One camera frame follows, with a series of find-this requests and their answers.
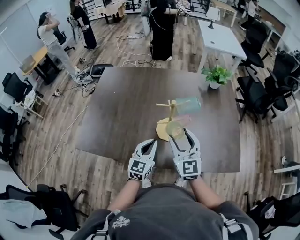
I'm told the thin white floor cable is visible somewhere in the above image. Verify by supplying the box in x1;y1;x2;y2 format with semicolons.
27;106;89;187

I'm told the green plant in white pot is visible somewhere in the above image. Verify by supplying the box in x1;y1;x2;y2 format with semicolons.
201;65;234;90

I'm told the white frame stool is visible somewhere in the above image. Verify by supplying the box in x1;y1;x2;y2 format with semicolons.
280;181;297;200

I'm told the person's right forearm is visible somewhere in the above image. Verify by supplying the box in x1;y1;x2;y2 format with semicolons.
187;178;225;209

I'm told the long wooden top table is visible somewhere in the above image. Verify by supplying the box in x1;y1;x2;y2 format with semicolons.
273;164;300;174

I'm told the wooden cup tree stand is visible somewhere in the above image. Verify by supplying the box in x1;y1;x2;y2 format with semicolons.
156;99;181;142

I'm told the wooden stool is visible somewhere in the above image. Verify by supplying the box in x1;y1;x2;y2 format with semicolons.
15;90;49;119

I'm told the person's left forearm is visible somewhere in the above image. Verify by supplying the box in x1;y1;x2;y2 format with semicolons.
107;179;141;210

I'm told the patterned cloth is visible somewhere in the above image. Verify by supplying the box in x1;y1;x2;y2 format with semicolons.
264;206;276;220

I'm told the table with beige cloth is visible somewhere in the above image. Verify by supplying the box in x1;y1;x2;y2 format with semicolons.
95;0;127;24

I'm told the blue-green translucent cup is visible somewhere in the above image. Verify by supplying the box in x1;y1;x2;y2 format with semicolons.
174;95;202;116

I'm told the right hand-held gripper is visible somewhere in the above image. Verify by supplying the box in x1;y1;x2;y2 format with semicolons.
168;128;203;181

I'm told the person's dark grey shirt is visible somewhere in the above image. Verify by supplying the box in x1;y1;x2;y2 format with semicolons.
70;184;260;240

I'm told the white floral cloth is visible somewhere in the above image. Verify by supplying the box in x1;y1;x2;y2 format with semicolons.
24;90;36;106

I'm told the black office chair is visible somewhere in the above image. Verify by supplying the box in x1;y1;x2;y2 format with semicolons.
2;72;33;104
243;191;300;237
264;52;300;113
52;30;75;52
240;21;270;68
0;106;28;162
235;67;276;124
0;184;90;240

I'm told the light grey cloth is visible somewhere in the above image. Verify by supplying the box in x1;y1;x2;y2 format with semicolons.
0;199;51;229

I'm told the white shade table lamp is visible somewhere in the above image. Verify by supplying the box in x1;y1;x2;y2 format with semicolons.
205;6;221;29

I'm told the person's shoulder strap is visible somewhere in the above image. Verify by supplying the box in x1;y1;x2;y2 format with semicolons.
90;210;121;240
219;213;254;240

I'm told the small wooden top table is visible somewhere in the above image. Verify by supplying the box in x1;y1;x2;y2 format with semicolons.
210;0;237;28

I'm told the coiled white cable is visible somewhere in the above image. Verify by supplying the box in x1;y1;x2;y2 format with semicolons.
116;34;157;68

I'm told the person's right shoulder strap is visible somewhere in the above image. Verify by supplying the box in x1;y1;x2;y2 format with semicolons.
219;213;254;240

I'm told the black metal railing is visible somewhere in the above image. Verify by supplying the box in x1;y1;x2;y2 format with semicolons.
82;0;211;15

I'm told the person's left shoulder strap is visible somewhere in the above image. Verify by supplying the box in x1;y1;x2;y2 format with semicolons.
90;210;121;240

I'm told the yellow-green translucent cup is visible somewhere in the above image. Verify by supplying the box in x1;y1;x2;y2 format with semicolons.
165;120;186;141

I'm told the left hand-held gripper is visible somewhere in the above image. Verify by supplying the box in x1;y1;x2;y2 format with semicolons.
127;139;158;182

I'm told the yellow top side table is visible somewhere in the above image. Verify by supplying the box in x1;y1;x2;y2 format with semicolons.
20;45;59;85

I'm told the square white table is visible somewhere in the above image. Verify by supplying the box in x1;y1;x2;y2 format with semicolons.
198;20;248;73

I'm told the pink translucent cup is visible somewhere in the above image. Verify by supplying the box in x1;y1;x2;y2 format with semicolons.
174;114;193;126

